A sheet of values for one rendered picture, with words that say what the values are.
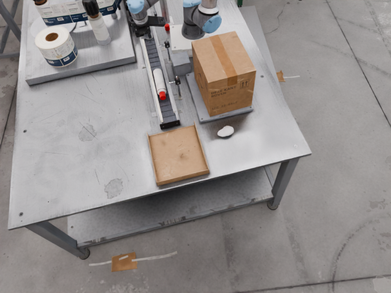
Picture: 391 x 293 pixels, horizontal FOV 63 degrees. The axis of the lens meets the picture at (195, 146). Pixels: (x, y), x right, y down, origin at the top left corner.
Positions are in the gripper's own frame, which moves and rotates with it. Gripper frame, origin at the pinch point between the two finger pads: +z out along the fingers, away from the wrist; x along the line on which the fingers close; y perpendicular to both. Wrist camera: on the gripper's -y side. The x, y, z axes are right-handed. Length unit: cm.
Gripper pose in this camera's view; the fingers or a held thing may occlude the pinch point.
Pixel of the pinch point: (150, 35)
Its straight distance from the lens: 189.7
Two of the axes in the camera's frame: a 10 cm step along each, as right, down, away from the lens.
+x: 2.4, 9.6, -1.2
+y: -9.7, 2.4, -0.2
